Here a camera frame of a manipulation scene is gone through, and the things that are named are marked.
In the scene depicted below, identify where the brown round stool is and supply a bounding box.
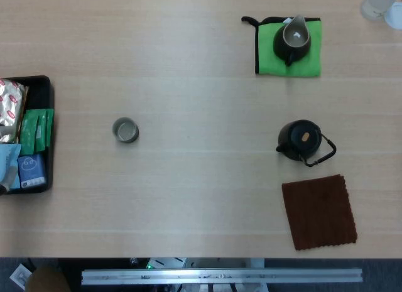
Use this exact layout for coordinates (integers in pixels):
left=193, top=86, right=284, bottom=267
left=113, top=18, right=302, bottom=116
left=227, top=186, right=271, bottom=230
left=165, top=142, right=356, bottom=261
left=24, top=266, right=72, bottom=292

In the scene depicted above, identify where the grey-green ceramic teacup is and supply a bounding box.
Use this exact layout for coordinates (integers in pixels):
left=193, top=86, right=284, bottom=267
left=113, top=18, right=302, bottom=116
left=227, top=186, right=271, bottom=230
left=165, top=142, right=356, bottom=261
left=111, top=116, right=140, bottom=144

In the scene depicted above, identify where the white round lid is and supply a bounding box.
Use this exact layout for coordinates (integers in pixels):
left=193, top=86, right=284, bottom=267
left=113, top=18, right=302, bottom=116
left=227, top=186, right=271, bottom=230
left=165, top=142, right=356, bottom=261
left=384, top=1, right=402, bottom=31

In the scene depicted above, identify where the green tea packet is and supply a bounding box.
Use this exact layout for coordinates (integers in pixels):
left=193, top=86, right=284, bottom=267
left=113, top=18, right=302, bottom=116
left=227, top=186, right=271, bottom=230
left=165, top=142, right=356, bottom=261
left=19, top=109, right=38, bottom=155
left=43, top=108, right=55, bottom=148
left=35, top=111, right=48, bottom=152

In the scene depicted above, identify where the brown ribbed cloth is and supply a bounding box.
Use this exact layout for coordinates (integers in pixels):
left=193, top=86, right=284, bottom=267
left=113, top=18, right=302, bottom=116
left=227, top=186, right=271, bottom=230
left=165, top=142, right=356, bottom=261
left=281, top=174, right=358, bottom=251

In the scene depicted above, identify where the frosted glass bottle wooden cap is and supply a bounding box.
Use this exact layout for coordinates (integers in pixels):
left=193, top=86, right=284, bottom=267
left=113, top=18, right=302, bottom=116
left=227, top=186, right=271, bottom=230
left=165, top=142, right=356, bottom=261
left=359, top=0, right=397, bottom=21

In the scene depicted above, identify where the green cloth with black trim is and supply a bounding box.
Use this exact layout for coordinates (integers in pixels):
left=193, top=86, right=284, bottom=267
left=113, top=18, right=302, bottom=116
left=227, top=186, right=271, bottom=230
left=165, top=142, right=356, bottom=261
left=241, top=16, right=322, bottom=78

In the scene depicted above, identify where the white floor socket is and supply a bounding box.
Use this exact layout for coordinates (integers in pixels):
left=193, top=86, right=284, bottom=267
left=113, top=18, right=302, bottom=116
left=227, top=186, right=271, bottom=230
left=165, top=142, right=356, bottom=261
left=9, top=263, right=33, bottom=289

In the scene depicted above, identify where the black plastic tray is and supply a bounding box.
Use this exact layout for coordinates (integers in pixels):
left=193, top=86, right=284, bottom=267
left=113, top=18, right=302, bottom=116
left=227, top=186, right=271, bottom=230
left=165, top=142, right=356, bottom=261
left=0, top=75, right=55, bottom=195

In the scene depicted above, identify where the aluminium profile rail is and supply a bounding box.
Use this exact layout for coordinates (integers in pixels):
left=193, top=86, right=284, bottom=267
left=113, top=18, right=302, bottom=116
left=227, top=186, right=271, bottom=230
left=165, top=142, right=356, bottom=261
left=80, top=268, right=364, bottom=286

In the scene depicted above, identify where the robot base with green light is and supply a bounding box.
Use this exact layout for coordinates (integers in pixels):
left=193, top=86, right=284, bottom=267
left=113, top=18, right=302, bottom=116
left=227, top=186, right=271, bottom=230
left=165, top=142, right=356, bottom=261
left=128, top=257, right=266, bottom=269

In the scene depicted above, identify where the dark ceramic pouring pitcher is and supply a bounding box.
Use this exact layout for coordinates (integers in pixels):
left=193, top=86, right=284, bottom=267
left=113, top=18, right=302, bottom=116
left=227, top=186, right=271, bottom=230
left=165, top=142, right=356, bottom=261
left=272, top=14, right=312, bottom=67

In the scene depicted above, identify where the light blue packet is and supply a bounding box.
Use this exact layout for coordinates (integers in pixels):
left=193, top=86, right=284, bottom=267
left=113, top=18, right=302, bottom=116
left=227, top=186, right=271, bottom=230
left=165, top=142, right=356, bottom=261
left=0, top=143, right=22, bottom=192

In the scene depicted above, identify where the black cast iron teapot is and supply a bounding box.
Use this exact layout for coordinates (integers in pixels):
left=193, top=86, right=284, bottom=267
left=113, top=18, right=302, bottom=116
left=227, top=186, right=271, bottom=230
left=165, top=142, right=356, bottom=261
left=275, top=119, right=337, bottom=168

